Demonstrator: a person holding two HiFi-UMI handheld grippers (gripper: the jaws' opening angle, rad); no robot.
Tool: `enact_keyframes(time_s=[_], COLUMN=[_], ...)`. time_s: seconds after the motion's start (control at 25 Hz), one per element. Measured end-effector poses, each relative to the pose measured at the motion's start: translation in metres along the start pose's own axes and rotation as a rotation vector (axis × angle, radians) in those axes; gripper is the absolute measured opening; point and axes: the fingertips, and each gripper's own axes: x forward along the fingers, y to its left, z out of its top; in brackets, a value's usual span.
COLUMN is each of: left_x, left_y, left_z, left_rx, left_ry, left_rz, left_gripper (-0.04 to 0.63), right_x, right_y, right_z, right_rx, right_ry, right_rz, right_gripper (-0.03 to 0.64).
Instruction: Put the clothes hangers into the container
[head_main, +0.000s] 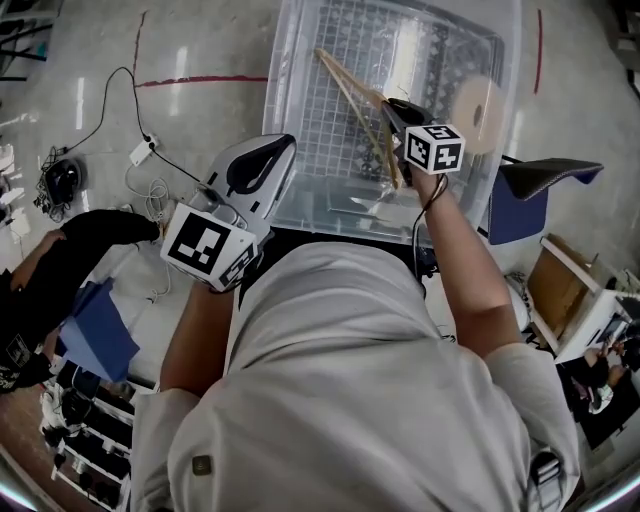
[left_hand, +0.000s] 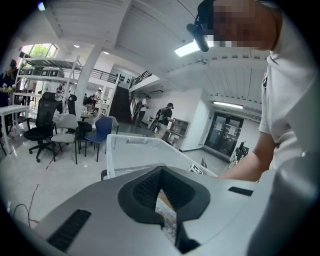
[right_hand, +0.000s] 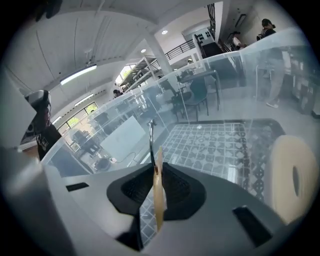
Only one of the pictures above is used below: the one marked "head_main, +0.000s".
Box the black floor cable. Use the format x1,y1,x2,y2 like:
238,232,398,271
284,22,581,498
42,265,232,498
64,66,211,184

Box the person's white shirt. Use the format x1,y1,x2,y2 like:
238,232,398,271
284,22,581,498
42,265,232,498
130,242,584,512

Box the blue chair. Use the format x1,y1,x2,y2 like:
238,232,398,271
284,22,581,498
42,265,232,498
487,157,605,246

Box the white desk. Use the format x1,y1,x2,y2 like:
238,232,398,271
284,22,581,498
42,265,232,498
554,287,636,364

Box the white shoe rack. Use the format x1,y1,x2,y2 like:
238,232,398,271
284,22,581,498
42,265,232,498
39,364,161,512

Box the white power strip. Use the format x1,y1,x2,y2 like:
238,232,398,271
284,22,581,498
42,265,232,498
128,133,161,166

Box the person's black trousers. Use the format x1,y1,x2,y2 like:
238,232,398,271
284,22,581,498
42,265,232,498
238,227,321,311

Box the clear plastic storage bin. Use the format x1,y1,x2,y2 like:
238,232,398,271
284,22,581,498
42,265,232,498
262,0,524,249

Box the wooden cabinet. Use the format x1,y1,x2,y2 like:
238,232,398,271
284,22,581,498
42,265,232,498
527,232,601,351

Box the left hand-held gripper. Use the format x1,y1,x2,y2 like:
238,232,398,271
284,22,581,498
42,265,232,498
159,133,298,295

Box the beige round roll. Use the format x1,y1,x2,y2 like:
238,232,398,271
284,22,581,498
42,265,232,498
454,74,505,155

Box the person's right forearm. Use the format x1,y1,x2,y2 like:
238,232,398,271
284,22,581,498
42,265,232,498
417,174,514,359

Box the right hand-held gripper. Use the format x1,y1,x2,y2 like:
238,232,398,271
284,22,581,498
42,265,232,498
381,98,468,187

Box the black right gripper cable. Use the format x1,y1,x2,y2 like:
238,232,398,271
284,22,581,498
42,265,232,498
412,172,449,281

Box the black waist device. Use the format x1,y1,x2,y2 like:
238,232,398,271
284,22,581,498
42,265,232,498
414,244,442,281

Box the blue stool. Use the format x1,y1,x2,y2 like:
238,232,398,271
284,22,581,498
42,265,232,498
57,278,141,384

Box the person's left forearm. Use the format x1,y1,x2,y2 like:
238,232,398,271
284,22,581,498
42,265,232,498
159,284,235,396

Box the wooden clothes hanger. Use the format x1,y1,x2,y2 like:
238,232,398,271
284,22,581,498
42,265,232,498
313,47,404,190

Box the white coiled cable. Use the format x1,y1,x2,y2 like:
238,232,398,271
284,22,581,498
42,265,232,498
124,164,174,304

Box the grey shoulder strap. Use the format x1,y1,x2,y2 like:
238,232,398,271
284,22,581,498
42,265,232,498
529,447,566,512

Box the black round floor device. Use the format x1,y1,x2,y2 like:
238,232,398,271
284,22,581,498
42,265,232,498
34,146,90,221

